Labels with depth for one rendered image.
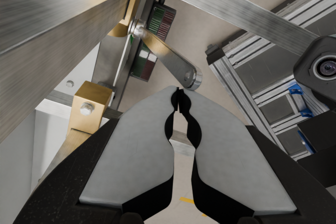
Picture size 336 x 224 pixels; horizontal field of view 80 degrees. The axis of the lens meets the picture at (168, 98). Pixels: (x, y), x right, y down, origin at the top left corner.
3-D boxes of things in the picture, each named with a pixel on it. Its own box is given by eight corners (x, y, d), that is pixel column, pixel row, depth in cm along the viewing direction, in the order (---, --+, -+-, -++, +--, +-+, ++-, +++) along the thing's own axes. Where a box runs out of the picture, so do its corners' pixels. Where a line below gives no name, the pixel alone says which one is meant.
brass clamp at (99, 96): (116, 90, 36) (108, 106, 32) (100, 139, 43) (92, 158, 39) (82, 78, 35) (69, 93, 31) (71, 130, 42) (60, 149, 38)
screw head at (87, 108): (95, 104, 32) (93, 109, 31) (93, 114, 33) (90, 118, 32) (82, 100, 32) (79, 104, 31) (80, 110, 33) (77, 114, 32)
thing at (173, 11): (187, -18, 40) (188, -17, 36) (149, 74, 52) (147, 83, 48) (164, -30, 39) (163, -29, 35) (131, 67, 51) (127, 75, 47)
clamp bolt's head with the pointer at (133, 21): (150, 20, 39) (147, 22, 25) (145, 32, 40) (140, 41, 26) (140, 16, 39) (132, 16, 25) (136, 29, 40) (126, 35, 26)
